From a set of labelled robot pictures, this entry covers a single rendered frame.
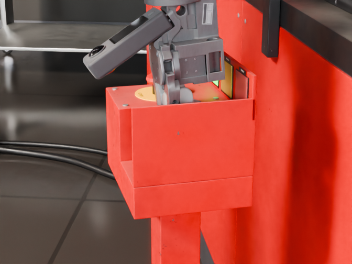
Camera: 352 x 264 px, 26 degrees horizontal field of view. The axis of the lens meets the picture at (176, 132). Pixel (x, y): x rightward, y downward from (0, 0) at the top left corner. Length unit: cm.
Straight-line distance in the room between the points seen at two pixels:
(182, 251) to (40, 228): 139
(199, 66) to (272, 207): 51
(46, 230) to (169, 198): 149
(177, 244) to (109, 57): 31
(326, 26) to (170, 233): 36
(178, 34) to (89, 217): 161
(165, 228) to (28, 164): 192
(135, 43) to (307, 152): 38
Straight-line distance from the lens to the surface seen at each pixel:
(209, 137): 96
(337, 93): 106
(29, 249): 234
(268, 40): 131
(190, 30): 95
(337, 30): 107
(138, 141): 94
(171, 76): 93
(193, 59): 95
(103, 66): 93
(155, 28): 93
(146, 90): 110
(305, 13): 118
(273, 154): 138
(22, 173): 288
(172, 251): 110
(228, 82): 104
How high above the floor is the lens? 109
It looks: 20 degrees down
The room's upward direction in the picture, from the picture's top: straight up
